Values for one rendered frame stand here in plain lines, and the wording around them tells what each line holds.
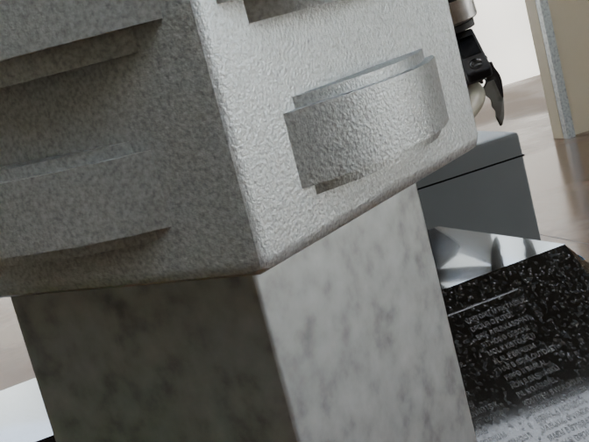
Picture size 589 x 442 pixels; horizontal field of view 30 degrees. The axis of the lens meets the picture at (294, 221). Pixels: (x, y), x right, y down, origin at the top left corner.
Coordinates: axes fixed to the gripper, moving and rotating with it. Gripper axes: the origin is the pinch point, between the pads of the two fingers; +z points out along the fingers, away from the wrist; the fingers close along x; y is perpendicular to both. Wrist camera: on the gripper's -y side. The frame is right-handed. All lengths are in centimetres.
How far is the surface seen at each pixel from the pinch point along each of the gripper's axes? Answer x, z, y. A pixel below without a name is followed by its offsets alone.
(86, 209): 31, -46, -154
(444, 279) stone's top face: 16, 3, -59
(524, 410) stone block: 12, 15, -79
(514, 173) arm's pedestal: -7, 29, 53
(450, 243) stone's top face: 13.6, 5.6, -39.5
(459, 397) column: 17, -23, -139
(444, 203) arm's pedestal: 11, 28, 45
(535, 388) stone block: 9, 14, -76
